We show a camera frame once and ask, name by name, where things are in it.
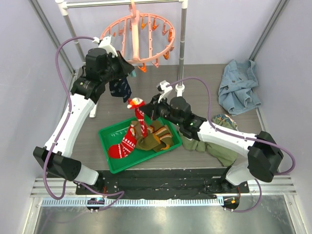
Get red christmas sock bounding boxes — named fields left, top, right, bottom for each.
left=127, top=97, right=147, bottom=137
left=108, top=124, right=137, bottom=159

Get olive green t-shirt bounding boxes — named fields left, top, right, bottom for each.
left=178, top=114, right=238, bottom=167

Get light blue denim shirt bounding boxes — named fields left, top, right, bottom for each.
left=218, top=59, right=261, bottom=116

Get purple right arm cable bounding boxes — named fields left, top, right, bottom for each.
left=170, top=77, right=296, bottom=213

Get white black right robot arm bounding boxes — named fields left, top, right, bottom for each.
left=140, top=96, right=283, bottom=193

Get green plastic tray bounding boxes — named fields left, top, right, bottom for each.
left=98, top=117, right=182, bottom=174

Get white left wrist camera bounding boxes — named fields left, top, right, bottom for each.
left=93, top=36, right=118, bottom=57

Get pink round clip hanger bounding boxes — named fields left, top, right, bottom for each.
left=100, top=0, right=176, bottom=73

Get navy blue sock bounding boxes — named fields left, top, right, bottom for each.
left=109, top=78, right=132, bottom=103

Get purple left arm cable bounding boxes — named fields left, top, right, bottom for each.
left=42, top=36, right=125, bottom=212

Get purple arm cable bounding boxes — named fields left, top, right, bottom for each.
left=170, top=77, right=296, bottom=213
left=42, top=36, right=125, bottom=212

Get white metal clothes rack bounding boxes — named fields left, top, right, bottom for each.
left=54, top=0, right=189, bottom=118

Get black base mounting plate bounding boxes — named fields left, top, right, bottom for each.
left=75, top=167, right=251, bottom=199

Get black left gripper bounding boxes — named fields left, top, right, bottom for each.
left=100, top=51, right=134, bottom=84

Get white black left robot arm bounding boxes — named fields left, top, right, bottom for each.
left=33, top=48, right=134, bottom=195

